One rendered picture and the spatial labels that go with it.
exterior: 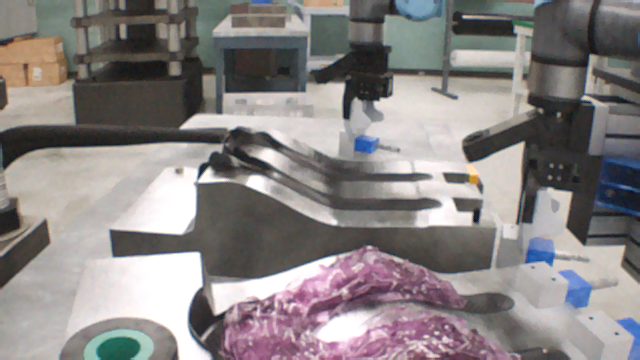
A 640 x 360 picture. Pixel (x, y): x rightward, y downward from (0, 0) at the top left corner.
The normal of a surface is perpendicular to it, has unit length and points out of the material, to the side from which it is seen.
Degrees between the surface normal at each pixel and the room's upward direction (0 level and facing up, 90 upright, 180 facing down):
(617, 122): 90
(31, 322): 0
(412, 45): 90
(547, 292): 90
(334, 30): 90
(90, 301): 0
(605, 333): 0
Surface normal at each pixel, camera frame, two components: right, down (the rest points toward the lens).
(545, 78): -0.70, 0.23
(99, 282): 0.02, -0.94
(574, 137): -0.29, 0.32
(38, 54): 0.08, 0.29
